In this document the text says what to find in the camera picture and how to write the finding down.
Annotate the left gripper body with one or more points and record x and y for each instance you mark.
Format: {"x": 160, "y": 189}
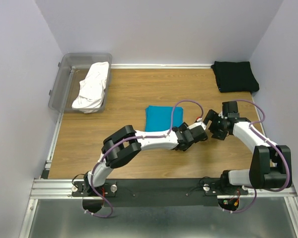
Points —
{"x": 183, "y": 128}

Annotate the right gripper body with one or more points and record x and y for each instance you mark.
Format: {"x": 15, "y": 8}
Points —
{"x": 216, "y": 126}

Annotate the blue t shirt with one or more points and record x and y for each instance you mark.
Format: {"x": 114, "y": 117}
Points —
{"x": 158, "y": 118}

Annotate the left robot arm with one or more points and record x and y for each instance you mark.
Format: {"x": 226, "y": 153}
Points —
{"x": 122, "y": 146}

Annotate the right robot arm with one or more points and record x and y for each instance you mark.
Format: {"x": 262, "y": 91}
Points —
{"x": 270, "y": 167}

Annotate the folded black t shirt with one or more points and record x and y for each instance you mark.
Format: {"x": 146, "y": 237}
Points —
{"x": 234, "y": 77}

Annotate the white t shirt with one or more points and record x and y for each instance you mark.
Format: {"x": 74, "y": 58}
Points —
{"x": 92, "y": 89}

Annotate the clear plastic bin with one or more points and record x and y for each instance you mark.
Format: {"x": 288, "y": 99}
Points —
{"x": 71, "y": 71}

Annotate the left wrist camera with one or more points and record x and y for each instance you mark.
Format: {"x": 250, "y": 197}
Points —
{"x": 197, "y": 123}

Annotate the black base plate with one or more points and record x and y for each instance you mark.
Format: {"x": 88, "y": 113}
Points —
{"x": 204, "y": 191}

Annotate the white table edge rail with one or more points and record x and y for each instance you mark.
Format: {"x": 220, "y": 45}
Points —
{"x": 160, "y": 66}

